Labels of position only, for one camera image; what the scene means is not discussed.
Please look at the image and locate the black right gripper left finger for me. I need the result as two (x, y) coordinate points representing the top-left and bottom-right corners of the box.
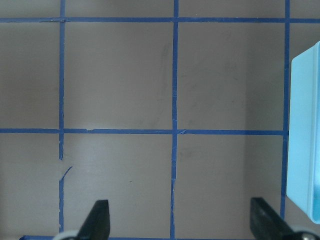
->
(76, 199), (111, 240)

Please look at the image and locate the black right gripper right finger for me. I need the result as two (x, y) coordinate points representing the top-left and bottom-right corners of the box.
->
(249, 197), (295, 240)

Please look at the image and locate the turquoise plastic storage bin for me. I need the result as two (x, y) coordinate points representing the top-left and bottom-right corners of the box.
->
(286, 43), (320, 224)

